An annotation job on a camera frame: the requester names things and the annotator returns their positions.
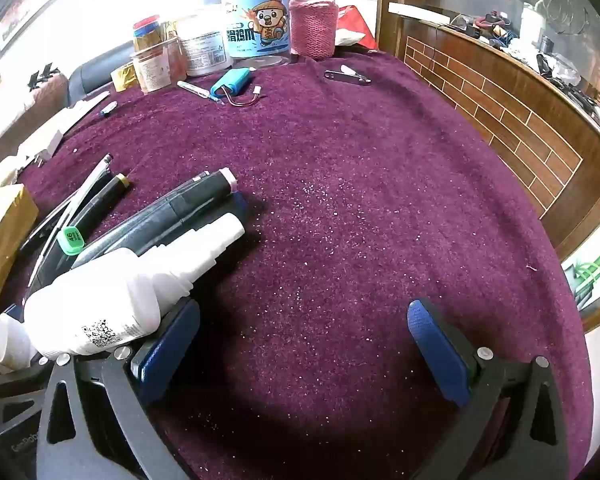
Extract slim dark pen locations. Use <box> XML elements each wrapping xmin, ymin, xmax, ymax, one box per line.
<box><xmin>27</xmin><ymin>154</ymin><xmax>115</xmax><ymax>286</ymax></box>

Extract yellow cardboard box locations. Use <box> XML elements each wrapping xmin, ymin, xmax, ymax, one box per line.
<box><xmin>0</xmin><ymin>183</ymin><xmax>40</xmax><ymax>326</ymax></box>

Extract clear jar orange contents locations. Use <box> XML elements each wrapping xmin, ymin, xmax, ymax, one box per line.
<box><xmin>130</xmin><ymin>40</ymin><xmax>187</xmax><ymax>95</ymax></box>

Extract black marker green cap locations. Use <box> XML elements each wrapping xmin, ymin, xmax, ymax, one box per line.
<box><xmin>27</xmin><ymin>226</ymin><xmax>85</xmax><ymax>301</ymax></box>

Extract blue battery pack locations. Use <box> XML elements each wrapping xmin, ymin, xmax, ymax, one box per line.
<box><xmin>210</xmin><ymin>67</ymin><xmax>253</xmax><ymax>98</ymax></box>

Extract white flat box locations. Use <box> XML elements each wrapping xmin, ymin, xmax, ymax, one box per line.
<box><xmin>17</xmin><ymin>127</ymin><xmax>63</xmax><ymax>166</ymax></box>

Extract clear pen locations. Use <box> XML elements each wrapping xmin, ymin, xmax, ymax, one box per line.
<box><xmin>176</xmin><ymin>80</ymin><xmax>226</xmax><ymax>106</ymax></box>

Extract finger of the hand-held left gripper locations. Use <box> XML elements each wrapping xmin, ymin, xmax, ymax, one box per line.
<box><xmin>0</xmin><ymin>365</ymin><xmax>48</xmax><ymax>436</ymax></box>

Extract pink knitted-sleeve flask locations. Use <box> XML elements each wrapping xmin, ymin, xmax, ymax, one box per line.
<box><xmin>288</xmin><ymin>0</ymin><xmax>339</xmax><ymax>60</ymax></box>

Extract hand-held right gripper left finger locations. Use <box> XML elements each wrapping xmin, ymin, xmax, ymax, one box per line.
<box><xmin>36</xmin><ymin>299</ymin><xmax>201</xmax><ymax>480</ymax></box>

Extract white cardboard piece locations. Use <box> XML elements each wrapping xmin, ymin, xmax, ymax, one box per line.
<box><xmin>45</xmin><ymin>91</ymin><xmax>112</xmax><ymax>131</ymax></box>

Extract small white bottle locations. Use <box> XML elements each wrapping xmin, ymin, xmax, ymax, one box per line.
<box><xmin>0</xmin><ymin>312</ymin><xmax>38</xmax><ymax>368</ymax></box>

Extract black marker pink cap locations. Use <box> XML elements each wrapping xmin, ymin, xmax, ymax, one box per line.
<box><xmin>80</xmin><ymin>167</ymin><xmax>238</xmax><ymax>256</ymax></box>

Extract small black white clip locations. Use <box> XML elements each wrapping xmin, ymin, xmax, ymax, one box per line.
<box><xmin>324</xmin><ymin>64</ymin><xmax>372</xmax><ymax>85</ymax></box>

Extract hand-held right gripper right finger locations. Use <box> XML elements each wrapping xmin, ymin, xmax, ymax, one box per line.
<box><xmin>406</xmin><ymin>299</ymin><xmax>571</xmax><ymax>480</ymax></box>

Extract red cable white connector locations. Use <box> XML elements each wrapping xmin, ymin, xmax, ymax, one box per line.
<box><xmin>211</xmin><ymin>85</ymin><xmax>263</xmax><ymax>108</ymax></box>

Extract red bag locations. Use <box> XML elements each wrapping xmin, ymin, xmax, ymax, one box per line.
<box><xmin>335</xmin><ymin>5</ymin><xmax>379</xmax><ymax>51</ymax></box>

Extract gold tape roll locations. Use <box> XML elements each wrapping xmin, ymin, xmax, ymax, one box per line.
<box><xmin>111</xmin><ymin>61</ymin><xmax>140</xmax><ymax>92</ymax></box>

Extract white plastic tub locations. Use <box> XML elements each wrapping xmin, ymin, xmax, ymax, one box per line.
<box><xmin>175</xmin><ymin>10</ymin><xmax>235</xmax><ymax>78</ymax></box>

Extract clutter of tools and cables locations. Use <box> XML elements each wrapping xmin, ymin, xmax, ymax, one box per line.
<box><xmin>450</xmin><ymin>0</ymin><xmax>600</xmax><ymax>141</ymax></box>

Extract large white plastic bottle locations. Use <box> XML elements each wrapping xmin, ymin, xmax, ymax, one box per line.
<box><xmin>24</xmin><ymin>249</ymin><xmax>197</xmax><ymax>357</ymax></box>

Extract grey sofa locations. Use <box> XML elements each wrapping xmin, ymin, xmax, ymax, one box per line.
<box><xmin>67</xmin><ymin>40</ymin><xmax>136</xmax><ymax>106</ymax></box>

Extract black marker yellow cap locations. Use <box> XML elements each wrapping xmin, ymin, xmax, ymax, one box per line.
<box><xmin>40</xmin><ymin>172</ymin><xmax>131</xmax><ymax>261</ymax></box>

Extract white board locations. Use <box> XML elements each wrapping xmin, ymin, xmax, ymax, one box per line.
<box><xmin>387</xmin><ymin>2</ymin><xmax>451</xmax><ymax>25</ymax></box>

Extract framed wall picture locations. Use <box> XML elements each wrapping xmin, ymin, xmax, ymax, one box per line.
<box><xmin>0</xmin><ymin>0</ymin><xmax>111</xmax><ymax>58</ymax></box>

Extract wooden brick-pattern counter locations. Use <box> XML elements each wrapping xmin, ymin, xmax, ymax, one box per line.
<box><xmin>377</xmin><ymin>0</ymin><xmax>600</xmax><ymax>261</ymax></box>

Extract bamboo print panel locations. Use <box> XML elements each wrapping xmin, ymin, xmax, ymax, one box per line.
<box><xmin>562</xmin><ymin>230</ymin><xmax>600</xmax><ymax>311</ymax></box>

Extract white glue bottle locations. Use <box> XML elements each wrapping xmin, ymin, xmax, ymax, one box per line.
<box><xmin>130</xmin><ymin>212</ymin><xmax>246</xmax><ymax>286</ymax></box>

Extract clear jar cartoon label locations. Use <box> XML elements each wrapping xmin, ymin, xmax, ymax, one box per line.
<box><xmin>222</xmin><ymin>0</ymin><xmax>293</xmax><ymax>68</ymax></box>

